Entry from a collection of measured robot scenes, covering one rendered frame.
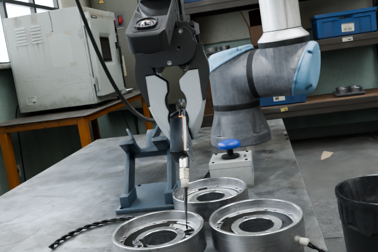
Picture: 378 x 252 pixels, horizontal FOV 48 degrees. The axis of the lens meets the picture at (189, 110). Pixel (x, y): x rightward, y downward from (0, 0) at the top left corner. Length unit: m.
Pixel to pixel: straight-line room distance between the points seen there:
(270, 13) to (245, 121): 0.25
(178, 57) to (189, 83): 0.04
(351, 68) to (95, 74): 2.75
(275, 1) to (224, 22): 3.57
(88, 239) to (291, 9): 0.63
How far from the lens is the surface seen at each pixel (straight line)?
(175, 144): 0.53
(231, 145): 0.72
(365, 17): 4.12
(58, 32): 2.83
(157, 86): 0.54
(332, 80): 4.57
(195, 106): 0.54
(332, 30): 4.06
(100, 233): 0.63
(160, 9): 0.51
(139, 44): 0.46
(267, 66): 0.96
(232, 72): 0.99
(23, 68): 2.95
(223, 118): 1.02
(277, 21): 0.96
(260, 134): 1.02
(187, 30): 0.53
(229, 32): 4.51
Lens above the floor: 1.03
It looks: 7 degrees down
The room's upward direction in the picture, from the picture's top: 8 degrees counter-clockwise
